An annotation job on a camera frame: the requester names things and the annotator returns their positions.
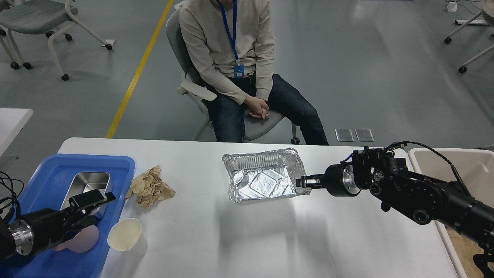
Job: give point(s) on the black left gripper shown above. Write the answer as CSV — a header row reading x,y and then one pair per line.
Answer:
x,y
44,229

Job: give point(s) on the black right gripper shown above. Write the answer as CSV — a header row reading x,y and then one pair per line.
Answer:
x,y
338,181

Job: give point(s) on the pink ribbed mug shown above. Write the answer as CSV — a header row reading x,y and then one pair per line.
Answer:
x,y
83,241

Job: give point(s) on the stainless steel rectangular container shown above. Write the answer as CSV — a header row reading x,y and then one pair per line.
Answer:
x,y
87,181

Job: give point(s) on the aluminium foil tray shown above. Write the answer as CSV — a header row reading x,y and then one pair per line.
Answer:
x,y
266,176

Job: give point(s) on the white paper cup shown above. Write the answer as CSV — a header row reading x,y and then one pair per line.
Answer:
x,y
128,237

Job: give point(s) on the brown paper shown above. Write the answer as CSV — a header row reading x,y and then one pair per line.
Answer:
x,y
465,249
149,188

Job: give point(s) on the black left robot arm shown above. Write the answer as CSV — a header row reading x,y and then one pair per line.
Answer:
x,y
7,240

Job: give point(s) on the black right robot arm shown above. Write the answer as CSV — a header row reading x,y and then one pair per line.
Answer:
x,y
420,198

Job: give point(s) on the blue plastic tray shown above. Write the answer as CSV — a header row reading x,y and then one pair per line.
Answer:
x,y
47,189

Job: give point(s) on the left metal floor plate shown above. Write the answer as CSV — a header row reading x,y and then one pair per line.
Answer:
x,y
345,135

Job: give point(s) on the metal floor plate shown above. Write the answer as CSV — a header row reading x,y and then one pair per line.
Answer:
x,y
345,135
364,135

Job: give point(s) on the right metal floor plate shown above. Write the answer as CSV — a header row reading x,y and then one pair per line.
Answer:
x,y
364,135

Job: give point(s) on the white side table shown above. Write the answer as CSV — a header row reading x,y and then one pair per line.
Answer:
x,y
12,121

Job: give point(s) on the grey office chair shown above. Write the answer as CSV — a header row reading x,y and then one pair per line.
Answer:
x,y
253,127

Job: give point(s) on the beige plastic bin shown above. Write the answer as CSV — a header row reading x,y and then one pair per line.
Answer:
x,y
475,167

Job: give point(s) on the seated person beige sweater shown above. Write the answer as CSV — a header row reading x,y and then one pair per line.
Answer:
x,y
261,90

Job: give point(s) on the brown paper in bin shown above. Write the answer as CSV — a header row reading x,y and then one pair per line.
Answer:
x,y
465,249

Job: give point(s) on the grey chair top left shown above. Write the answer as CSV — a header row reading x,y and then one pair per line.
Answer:
x,y
36,17

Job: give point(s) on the chair legs top right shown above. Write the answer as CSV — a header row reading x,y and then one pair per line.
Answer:
x,y
487,12

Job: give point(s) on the blue lanyard badge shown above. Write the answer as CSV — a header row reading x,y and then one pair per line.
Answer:
x,y
238,68

